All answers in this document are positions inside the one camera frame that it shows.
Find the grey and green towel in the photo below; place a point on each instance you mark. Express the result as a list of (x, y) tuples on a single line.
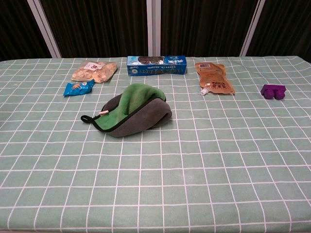
[(145, 116)]

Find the blue cookie box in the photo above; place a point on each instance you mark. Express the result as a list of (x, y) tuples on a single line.
[(155, 71)]

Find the brown spout pouch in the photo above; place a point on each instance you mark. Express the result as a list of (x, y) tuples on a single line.
[(215, 80)]

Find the clear snack bag white label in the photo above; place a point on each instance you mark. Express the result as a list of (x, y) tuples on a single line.
[(97, 72)]

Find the small blue snack packet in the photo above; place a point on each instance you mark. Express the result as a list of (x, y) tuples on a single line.
[(77, 88)]

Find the black ribbed partition panel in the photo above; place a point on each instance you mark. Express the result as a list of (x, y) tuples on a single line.
[(14, 24), (206, 24), (286, 24), (97, 24)]

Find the purple toy block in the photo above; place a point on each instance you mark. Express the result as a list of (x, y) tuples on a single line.
[(273, 93)]

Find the white partition frame post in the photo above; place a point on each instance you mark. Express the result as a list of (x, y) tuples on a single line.
[(154, 24), (44, 29), (251, 29)]

